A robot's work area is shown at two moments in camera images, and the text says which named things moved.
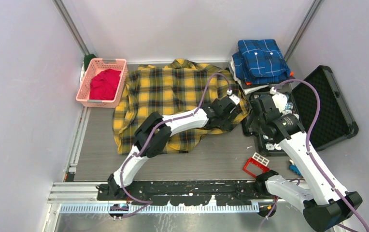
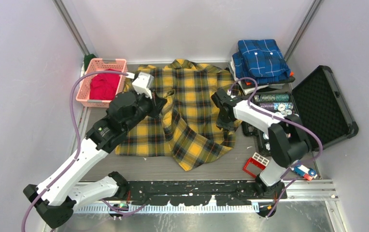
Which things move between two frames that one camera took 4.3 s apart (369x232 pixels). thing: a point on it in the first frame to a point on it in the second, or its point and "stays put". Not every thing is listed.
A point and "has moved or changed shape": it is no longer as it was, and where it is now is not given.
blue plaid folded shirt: (259, 61) stays put
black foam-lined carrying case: (333, 123) stays put
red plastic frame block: (255, 162) stays put
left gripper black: (224, 124) to (156, 103)
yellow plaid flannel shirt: (172, 88) has moved or changed shape
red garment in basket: (103, 86) stays put
